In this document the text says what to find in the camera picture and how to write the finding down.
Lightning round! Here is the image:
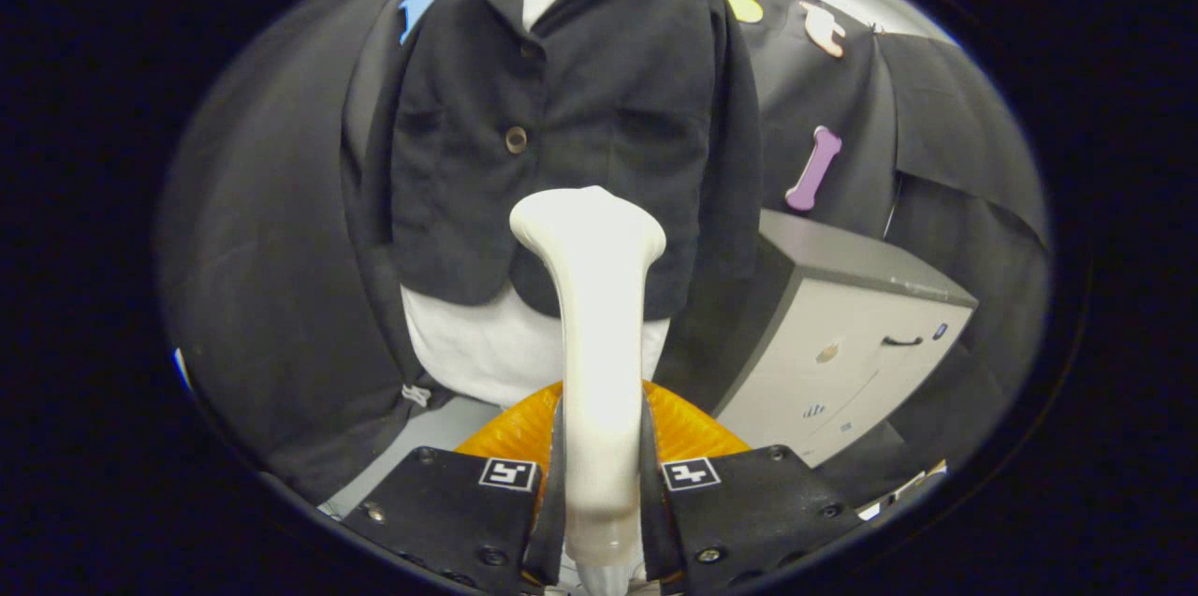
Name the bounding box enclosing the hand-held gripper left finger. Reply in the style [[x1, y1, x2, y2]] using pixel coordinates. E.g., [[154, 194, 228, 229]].
[[342, 381, 567, 596]]

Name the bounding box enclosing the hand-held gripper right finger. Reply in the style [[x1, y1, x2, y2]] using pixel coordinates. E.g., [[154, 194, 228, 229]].
[[641, 381, 862, 592]]

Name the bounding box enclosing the white garment steamer with hose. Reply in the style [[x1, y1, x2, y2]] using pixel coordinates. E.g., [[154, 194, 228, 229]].
[[510, 186, 667, 592]]

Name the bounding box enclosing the black suit jacket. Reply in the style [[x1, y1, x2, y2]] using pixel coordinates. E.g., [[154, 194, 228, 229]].
[[339, 0, 764, 386]]

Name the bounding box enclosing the grey cabinet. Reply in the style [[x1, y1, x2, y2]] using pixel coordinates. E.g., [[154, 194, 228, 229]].
[[716, 208, 979, 468]]

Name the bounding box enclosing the black backdrop cloth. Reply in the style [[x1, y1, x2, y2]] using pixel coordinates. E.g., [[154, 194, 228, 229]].
[[154, 0, 1054, 508]]

